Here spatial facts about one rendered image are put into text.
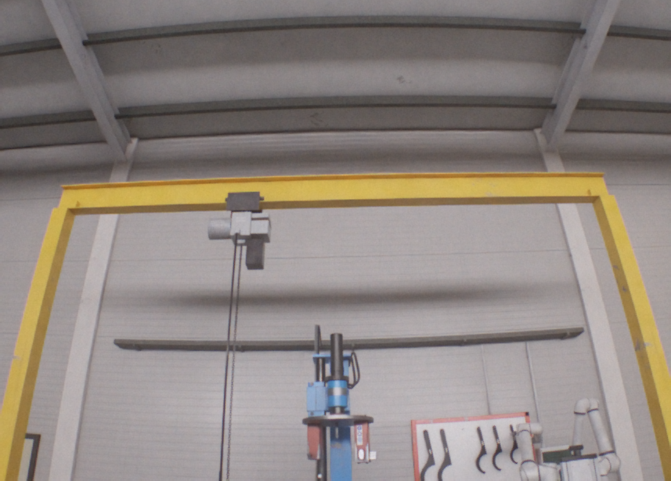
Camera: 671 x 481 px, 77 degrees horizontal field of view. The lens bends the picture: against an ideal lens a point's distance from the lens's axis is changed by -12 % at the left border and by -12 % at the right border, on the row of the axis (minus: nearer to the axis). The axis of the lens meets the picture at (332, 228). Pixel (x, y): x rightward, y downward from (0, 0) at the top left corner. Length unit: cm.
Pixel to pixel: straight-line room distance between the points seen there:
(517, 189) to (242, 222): 251
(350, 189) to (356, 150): 337
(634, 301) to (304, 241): 431
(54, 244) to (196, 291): 259
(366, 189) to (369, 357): 256
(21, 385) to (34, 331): 45
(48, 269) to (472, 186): 388
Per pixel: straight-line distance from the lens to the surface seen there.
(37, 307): 451
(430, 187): 441
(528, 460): 493
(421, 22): 664
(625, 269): 456
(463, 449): 611
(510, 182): 465
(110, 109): 798
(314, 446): 398
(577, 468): 482
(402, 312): 637
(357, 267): 656
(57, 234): 475
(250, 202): 421
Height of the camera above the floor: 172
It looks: 29 degrees up
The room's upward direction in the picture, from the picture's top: 1 degrees counter-clockwise
